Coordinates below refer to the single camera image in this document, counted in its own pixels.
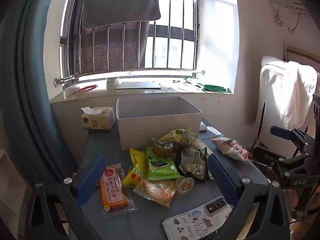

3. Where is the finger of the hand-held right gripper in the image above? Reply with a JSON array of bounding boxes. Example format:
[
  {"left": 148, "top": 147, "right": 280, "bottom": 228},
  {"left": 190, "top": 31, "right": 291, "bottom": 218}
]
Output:
[
  {"left": 251, "top": 145, "right": 312, "bottom": 180},
  {"left": 269, "top": 126, "right": 313, "bottom": 147}
]

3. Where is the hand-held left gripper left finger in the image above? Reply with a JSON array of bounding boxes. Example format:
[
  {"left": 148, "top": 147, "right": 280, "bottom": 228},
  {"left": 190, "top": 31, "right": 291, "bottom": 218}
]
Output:
[{"left": 24, "top": 154, "right": 110, "bottom": 240}]

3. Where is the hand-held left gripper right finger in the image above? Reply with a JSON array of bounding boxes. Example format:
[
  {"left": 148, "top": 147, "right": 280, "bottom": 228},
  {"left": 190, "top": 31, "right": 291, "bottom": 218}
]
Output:
[{"left": 207, "top": 152, "right": 292, "bottom": 240}]

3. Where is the yellow snack packet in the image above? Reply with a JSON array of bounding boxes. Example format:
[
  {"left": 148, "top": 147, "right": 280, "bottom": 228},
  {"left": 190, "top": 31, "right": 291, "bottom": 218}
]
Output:
[{"left": 122, "top": 149, "right": 150, "bottom": 189}]

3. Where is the white cardboard box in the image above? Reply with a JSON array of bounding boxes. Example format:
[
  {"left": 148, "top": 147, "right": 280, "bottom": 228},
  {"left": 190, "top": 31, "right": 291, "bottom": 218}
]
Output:
[{"left": 116, "top": 95, "right": 203, "bottom": 151}]

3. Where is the orange snack packet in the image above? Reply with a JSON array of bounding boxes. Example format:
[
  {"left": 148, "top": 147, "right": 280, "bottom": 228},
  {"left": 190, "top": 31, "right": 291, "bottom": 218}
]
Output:
[{"left": 99, "top": 163, "right": 137, "bottom": 215}]

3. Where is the pink and white snack packet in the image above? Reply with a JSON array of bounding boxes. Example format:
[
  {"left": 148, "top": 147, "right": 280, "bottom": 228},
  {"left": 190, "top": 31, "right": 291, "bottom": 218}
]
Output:
[{"left": 211, "top": 136, "right": 252, "bottom": 161}]

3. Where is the grey snack packet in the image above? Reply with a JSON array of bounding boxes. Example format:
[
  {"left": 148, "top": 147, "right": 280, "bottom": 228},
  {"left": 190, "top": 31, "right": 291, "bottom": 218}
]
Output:
[{"left": 176, "top": 146, "right": 208, "bottom": 180}]

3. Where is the white chair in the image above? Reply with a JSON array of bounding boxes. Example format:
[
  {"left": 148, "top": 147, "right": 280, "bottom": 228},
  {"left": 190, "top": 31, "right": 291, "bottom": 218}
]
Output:
[{"left": 251, "top": 55, "right": 320, "bottom": 159}]

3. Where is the clear jelly cup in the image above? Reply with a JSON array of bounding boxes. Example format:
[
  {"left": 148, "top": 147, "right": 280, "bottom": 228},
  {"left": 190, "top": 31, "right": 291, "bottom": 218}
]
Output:
[{"left": 176, "top": 177, "right": 195, "bottom": 194}]

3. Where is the beige snack packet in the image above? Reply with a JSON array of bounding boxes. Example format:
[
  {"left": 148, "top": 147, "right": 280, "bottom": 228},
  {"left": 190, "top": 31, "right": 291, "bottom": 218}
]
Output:
[{"left": 190, "top": 138, "right": 214, "bottom": 180}]

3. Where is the white cloth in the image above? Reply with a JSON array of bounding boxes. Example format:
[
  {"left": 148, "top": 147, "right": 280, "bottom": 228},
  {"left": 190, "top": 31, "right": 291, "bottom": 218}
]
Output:
[{"left": 284, "top": 60, "right": 320, "bottom": 128}]

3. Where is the phone with cartoon case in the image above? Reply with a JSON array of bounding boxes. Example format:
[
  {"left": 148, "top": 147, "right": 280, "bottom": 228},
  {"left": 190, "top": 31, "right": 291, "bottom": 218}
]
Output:
[{"left": 161, "top": 196, "right": 233, "bottom": 240}]

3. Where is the crumpled yellow-green snack packet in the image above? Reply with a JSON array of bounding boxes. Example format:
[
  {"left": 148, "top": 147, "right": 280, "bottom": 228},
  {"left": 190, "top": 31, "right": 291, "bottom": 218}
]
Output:
[{"left": 152, "top": 129, "right": 197, "bottom": 153}]

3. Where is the green snack packet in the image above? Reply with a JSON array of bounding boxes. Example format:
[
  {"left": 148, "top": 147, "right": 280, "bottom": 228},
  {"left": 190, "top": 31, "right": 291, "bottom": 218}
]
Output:
[{"left": 146, "top": 145, "right": 181, "bottom": 181}]

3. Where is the tissue pack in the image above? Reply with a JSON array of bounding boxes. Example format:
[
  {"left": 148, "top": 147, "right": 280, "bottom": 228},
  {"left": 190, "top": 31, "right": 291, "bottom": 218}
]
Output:
[{"left": 80, "top": 106, "right": 116, "bottom": 131}]

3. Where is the clear round cookie packet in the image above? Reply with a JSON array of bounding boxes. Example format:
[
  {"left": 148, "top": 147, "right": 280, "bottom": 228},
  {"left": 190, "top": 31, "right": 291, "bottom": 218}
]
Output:
[{"left": 133, "top": 179, "right": 178, "bottom": 208}]

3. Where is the green cloth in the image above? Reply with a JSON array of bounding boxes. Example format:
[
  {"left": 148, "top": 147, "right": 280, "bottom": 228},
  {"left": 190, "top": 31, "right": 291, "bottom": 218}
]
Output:
[{"left": 201, "top": 83, "right": 227, "bottom": 92}]

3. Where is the tape roll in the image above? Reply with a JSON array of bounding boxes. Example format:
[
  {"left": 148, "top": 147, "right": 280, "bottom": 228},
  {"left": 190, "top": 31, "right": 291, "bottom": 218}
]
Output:
[{"left": 106, "top": 77, "right": 119, "bottom": 90}]

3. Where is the dark flat board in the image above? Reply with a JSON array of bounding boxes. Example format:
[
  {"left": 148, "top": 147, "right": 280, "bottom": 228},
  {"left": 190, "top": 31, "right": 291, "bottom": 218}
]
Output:
[{"left": 114, "top": 81, "right": 162, "bottom": 90}]

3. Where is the blue curtain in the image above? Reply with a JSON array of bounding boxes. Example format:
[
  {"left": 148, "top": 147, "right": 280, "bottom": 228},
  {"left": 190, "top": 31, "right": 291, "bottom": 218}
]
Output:
[{"left": 0, "top": 0, "right": 90, "bottom": 180}]

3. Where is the steel window railing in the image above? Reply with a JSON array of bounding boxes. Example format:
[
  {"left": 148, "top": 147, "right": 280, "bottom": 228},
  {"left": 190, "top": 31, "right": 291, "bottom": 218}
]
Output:
[{"left": 54, "top": 0, "right": 208, "bottom": 87}]

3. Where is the brown mesh cloth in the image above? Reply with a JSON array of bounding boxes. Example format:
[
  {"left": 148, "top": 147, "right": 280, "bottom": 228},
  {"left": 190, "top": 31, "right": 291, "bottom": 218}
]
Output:
[{"left": 76, "top": 21, "right": 150, "bottom": 74}]

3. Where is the grey towel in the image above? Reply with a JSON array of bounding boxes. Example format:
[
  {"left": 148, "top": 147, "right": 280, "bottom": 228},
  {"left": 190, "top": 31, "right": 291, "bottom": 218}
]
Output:
[{"left": 82, "top": 0, "right": 161, "bottom": 30}]

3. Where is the wall cable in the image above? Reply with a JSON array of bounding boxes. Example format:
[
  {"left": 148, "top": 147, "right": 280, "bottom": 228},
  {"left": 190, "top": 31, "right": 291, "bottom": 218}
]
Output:
[{"left": 269, "top": 0, "right": 308, "bottom": 33}]

